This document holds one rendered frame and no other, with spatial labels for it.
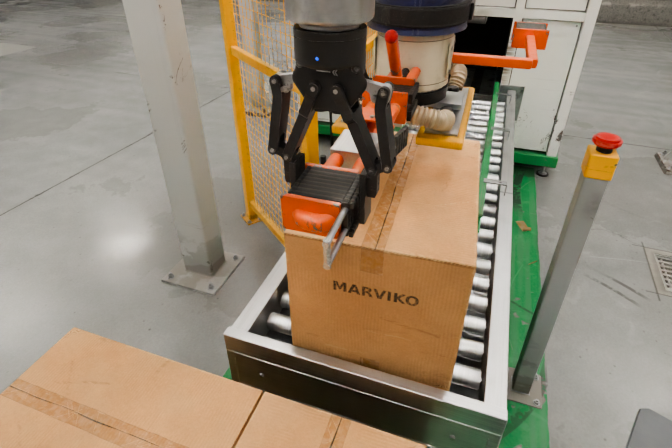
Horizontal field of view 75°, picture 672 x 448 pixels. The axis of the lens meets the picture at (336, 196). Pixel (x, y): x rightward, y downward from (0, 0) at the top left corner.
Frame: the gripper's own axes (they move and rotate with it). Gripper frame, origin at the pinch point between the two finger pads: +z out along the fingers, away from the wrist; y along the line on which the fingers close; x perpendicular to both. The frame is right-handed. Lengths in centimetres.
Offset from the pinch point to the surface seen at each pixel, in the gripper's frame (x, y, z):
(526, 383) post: -75, -49, 116
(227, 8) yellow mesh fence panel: -142, 102, 5
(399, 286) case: -25.2, -5.9, 36.3
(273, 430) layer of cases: -4, 16, 68
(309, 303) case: -24, 14, 47
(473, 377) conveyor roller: -33, -25, 68
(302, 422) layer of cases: -8, 10, 68
